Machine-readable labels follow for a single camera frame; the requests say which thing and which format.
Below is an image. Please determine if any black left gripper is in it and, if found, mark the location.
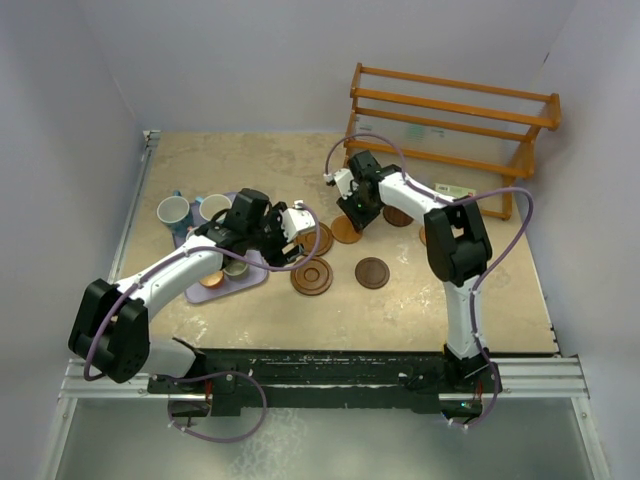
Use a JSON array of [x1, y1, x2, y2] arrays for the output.
[[246, 203, 303, 269]]

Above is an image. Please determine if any large brown ringed coaster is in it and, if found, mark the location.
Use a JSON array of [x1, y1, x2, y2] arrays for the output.
[[295, 222, 334, 256]]

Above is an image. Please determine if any large brown grooved coaster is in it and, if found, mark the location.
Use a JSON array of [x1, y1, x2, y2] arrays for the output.
[[290, 257, 333, 296]]

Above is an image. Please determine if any dark wood coaster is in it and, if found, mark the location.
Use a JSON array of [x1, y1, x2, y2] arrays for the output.
[[383, 206, 414, 227]]

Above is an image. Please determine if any dark walnut coaster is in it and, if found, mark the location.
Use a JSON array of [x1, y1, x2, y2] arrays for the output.
[[354, 257, 390, 289]]

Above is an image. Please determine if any light blue mug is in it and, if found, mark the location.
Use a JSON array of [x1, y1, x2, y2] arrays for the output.
[[195, 194, 232, 221]]

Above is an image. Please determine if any large blue mug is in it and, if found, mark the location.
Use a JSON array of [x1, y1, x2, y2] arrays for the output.
[[156, 190, 193, 238]]

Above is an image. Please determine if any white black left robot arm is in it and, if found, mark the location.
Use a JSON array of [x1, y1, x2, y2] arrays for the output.
[[68, 188, 318, 392]]

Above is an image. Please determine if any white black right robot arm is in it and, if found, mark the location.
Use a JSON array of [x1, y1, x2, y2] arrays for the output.
[[324, 151, 492, 391]]

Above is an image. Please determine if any olive green cup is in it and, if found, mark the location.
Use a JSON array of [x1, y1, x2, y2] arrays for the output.
[[223, 260, 249, 281]]

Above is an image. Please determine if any orange brown cup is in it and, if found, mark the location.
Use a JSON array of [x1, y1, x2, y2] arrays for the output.
[[199, 271, 225, 290]]

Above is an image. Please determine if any lavender plastic tray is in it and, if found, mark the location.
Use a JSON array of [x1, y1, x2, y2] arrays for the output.
[[172, 192, 268, 305]]

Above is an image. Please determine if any green white box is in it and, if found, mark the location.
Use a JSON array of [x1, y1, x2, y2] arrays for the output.
[[434, 183, 476, 199]]

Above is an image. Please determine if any wooden shelf rack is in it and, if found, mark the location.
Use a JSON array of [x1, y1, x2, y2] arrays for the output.
[[343, 63, 563, 189]]

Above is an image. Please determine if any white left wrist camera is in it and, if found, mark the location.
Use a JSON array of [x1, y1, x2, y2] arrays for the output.
[[281, 200, 316, 242]]

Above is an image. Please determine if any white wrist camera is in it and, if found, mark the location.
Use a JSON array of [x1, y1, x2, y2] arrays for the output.
[[281, 200, 316, 242], [323, 168, 354, 199]]

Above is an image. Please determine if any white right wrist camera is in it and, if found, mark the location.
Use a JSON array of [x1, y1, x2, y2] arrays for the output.
[[323, 168, 354, 199]]

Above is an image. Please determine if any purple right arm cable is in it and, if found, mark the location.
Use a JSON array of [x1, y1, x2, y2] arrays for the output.
[[323, 132, 535, 431]]

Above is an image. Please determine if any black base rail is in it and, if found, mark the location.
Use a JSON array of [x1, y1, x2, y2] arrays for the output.
[[148, 349, 502, 418]]

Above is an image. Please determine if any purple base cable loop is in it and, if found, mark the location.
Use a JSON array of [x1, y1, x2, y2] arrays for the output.
[[167, 367, 270, 443]]

